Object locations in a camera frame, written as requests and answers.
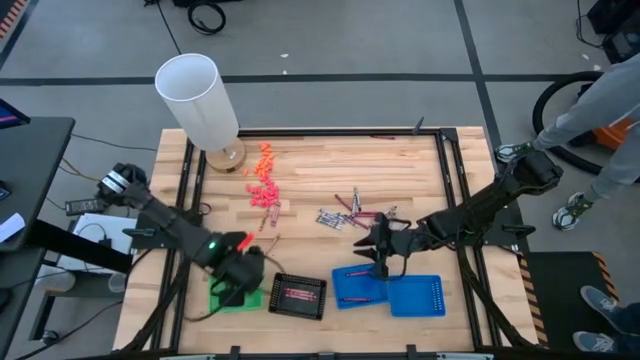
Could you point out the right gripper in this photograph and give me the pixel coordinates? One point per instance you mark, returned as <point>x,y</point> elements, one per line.
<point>395,242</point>

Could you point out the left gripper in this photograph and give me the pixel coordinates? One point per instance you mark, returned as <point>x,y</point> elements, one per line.
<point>245,272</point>

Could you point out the magenta crayon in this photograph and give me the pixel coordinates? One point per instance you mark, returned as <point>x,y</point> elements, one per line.
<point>367,216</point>
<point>357,273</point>
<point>358,222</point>
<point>382,137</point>
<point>367,213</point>
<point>342,202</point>
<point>356,299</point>

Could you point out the blue plastic basket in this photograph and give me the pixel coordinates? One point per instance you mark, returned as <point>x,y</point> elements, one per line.
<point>370,290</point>
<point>417,296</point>

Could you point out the light grey crayon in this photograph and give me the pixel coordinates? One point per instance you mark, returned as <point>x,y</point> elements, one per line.
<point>329,219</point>
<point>327,213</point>
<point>328,216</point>
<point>331,222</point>
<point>333,225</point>

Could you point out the pink crayon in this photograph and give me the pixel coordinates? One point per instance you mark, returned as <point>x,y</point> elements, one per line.
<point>300,290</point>
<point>301,294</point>
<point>272,214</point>
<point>263,221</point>
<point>277,214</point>
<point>300,298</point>

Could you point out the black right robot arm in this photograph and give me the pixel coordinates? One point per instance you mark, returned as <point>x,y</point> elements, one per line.
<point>480,207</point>

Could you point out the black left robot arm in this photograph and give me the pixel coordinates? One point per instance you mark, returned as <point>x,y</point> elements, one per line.
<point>170,225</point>

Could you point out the green plastic basket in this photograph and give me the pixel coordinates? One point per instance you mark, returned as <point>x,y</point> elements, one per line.
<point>252,302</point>

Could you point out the black plastic basket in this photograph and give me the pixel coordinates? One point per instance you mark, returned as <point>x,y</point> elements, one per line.
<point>280,305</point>

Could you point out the round wooden lamp base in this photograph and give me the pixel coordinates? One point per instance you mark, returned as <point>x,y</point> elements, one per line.
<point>232,159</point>

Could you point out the clear plastic cup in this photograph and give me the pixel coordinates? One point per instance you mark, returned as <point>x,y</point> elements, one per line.
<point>116,282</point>

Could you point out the white flat box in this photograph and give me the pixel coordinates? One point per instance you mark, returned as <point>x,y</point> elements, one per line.
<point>117,227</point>

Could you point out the small black adapter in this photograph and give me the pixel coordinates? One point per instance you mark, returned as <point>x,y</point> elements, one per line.
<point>106,243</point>

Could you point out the black desk beam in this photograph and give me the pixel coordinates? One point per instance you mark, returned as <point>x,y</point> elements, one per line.
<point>80,246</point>

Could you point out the white cylindrical lamp shade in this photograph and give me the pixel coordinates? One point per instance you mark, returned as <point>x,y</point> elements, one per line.
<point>200,105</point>

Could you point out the black power brick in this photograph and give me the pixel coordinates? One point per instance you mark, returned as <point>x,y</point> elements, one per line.
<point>85,205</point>

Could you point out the person's shoe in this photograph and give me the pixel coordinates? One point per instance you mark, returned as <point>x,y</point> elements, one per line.
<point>571,211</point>
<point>515,150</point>
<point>594,342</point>
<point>600,297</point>

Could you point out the black mat yellow stripes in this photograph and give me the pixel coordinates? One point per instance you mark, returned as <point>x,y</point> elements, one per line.
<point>565,300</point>

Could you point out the black desk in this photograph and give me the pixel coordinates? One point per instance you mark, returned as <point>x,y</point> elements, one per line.
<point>35,165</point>

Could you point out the white paper sheet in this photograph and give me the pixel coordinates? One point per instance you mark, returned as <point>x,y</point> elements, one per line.
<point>9,227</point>

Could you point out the small black desk device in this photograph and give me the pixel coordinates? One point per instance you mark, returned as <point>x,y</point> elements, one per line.
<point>2,191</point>

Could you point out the orange vacuum cleaner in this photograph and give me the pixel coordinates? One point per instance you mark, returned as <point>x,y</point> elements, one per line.
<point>612,135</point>

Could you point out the person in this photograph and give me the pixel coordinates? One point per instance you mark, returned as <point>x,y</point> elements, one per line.
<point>600,100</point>
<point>630,320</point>

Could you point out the black box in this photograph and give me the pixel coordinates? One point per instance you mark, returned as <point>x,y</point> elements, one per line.
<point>205,2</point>

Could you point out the dark monitor screen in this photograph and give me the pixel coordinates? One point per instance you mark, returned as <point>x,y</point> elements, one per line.
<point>9,116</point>

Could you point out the orange black hazard tape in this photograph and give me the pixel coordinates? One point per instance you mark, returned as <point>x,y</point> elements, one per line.
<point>11,17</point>

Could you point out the silver aluminium rail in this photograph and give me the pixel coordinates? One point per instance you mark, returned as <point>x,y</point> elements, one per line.
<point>187,357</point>
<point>465,357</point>

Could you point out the black metal table frame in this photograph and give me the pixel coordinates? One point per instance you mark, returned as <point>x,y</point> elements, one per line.
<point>340,132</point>

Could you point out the black frame clamp lever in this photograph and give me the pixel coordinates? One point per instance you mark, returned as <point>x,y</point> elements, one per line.
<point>418,126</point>

